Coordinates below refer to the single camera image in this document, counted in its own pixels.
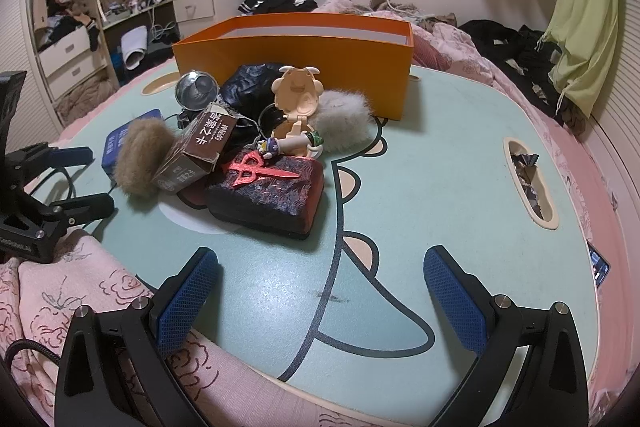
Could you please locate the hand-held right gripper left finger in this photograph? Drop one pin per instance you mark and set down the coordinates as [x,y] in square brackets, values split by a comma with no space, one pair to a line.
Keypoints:
[185,302]

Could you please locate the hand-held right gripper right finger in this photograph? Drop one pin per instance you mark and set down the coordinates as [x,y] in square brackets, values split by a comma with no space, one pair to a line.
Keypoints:
[457,302]

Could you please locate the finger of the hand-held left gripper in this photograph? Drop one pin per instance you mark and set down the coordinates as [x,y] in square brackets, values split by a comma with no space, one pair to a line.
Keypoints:
[85,207]
[72,156]

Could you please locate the brown fur pom-pom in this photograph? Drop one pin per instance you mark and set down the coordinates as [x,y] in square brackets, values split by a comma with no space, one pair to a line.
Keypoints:
[142,157]

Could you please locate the white fur pom-pom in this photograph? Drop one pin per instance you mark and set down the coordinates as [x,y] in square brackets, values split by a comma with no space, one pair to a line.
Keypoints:
[345,122]

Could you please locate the orange cardboard box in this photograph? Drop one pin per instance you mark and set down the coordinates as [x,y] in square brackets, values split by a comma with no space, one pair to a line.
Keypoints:
[300,67]

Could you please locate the mint green cartoon desktop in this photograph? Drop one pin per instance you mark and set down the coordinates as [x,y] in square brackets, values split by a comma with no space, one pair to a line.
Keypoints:
[425,207]

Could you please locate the blue flat box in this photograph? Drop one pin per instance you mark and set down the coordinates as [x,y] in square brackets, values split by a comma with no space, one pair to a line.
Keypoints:
[115,142]

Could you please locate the brown blanket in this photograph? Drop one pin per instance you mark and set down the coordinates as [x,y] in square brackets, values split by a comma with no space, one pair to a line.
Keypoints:
[80,99]

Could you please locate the pink rose print cloth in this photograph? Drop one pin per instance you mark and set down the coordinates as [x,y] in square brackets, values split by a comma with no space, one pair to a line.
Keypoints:
[45,287]

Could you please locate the white drawer cabinet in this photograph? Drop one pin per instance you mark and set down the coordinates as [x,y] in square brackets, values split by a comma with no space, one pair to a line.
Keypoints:
[65,52]

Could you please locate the white curved object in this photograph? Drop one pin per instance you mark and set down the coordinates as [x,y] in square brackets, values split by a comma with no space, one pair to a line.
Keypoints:
[132,49]

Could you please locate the black striped sock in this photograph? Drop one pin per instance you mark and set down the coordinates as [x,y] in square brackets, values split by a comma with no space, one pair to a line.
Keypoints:
[92,34]

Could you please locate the brown tea box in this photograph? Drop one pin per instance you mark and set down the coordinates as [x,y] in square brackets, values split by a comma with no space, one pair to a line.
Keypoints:
[197,147]

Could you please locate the dark red rock base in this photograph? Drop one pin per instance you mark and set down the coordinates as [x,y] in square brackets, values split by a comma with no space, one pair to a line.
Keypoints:
[272,202]

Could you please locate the crumpled candy wrappers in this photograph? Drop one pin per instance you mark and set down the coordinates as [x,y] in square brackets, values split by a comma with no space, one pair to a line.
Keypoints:
[525,179]

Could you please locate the silver round flashlight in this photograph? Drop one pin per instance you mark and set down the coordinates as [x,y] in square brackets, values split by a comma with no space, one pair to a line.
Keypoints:
[196,89]

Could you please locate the smartphone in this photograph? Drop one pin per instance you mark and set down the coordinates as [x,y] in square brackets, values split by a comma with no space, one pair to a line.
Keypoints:
[598,269]

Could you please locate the red sword ornament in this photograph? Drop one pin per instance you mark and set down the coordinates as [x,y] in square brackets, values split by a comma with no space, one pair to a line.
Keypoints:
[247,169]

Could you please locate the small doll figure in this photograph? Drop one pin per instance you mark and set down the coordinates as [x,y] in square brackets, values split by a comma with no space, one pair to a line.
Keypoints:
[290,144]

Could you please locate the black plastic bag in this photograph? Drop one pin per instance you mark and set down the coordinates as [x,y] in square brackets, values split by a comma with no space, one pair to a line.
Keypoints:
[250,84]

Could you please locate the white drawer desk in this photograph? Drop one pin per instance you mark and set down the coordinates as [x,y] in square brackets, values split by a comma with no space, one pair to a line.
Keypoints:
[200,4]

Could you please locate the beige cartoon figure case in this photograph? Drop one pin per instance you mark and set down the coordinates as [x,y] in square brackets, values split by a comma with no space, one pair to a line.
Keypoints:
[296,99]

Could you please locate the dark pink pillow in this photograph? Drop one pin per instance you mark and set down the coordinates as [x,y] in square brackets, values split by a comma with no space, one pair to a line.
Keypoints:
[425,49]

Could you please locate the black striped clothes pile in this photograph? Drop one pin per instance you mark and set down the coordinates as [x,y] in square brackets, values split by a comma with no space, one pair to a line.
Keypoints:
[280,2]

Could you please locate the pink floral quilt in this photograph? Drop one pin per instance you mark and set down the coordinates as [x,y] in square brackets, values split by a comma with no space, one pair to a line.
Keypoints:
[450,42]

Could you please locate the brown knit sweater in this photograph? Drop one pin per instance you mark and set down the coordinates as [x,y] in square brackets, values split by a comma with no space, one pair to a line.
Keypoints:
[395,7]

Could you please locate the light green hanging cloth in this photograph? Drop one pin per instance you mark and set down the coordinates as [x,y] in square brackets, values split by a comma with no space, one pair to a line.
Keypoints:
[585,22]

